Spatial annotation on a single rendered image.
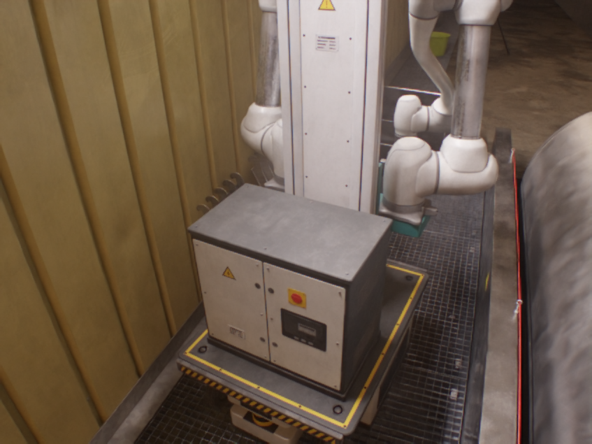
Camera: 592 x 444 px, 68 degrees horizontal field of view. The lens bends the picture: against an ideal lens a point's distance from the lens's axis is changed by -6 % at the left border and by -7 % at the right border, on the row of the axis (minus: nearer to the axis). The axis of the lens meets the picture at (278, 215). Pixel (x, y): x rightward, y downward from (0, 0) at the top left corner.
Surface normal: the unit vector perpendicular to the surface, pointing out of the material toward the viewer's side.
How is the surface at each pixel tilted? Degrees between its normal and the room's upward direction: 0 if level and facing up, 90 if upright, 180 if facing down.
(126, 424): 0
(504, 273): 0
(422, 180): 88
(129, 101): 90
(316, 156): 90
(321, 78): 90
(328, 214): 0
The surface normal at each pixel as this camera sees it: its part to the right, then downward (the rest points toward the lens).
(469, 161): -0.13, 0.33
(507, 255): -0.10, -0.84
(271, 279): -0.50, 0.47
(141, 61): 0.92, 0.17
